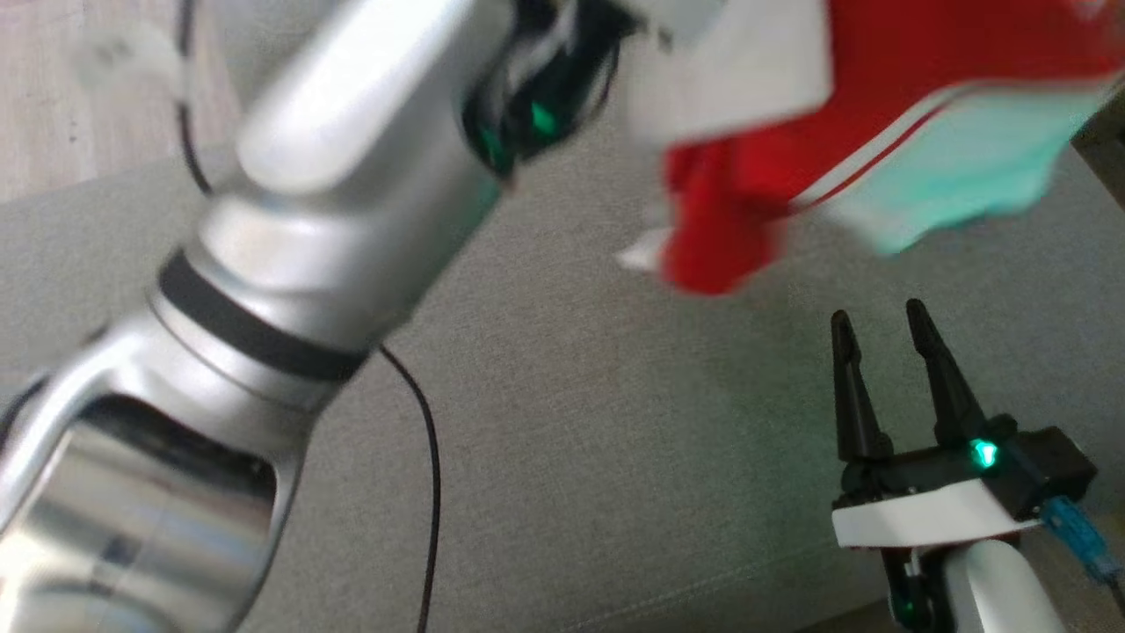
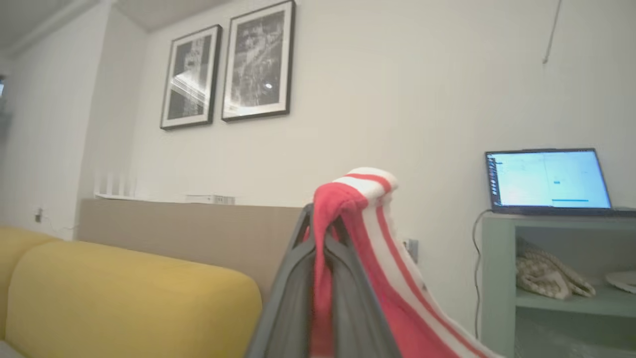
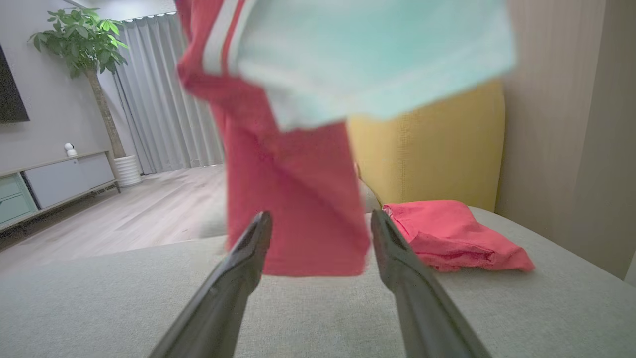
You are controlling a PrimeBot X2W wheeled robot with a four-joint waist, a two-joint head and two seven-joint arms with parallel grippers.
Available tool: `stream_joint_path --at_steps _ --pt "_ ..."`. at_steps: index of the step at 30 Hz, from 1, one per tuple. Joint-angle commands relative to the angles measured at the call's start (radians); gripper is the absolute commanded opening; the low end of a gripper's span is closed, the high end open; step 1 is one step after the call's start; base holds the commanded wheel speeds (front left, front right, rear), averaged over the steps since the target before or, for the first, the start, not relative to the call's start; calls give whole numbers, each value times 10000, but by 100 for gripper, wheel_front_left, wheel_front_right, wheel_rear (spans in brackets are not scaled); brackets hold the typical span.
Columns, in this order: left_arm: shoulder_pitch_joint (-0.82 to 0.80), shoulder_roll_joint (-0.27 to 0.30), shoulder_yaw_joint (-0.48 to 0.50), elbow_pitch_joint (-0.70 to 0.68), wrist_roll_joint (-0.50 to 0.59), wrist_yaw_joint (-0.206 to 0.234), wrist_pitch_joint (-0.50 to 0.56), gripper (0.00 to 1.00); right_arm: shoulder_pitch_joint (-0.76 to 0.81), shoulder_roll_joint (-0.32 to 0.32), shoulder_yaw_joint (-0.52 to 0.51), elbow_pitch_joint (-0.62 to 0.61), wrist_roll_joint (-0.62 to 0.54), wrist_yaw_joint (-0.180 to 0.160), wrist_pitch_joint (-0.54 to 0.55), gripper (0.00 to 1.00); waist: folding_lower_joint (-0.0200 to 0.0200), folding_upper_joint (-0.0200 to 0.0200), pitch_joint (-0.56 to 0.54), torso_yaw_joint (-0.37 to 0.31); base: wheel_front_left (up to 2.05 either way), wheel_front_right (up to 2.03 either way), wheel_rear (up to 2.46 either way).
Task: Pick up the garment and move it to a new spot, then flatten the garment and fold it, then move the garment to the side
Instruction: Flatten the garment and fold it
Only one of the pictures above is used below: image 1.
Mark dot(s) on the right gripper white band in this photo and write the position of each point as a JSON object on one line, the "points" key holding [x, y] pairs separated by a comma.
{"points": [[923, 514]]}

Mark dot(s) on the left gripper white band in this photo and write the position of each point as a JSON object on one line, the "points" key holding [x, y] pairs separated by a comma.
{"points": [[685, 13]]}

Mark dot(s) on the red and white jersey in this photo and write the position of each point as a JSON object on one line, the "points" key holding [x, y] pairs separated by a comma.
{"points": [[879, 88]]}

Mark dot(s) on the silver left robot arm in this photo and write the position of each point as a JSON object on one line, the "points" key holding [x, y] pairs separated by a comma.
{"points": [[308, 220]]}

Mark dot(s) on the grey fabric sofa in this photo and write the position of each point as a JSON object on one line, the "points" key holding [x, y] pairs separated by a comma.
{"points": [[615, 440]]}

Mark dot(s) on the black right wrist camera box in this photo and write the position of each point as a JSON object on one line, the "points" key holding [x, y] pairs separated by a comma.
{"points": [[1059, 466]]}

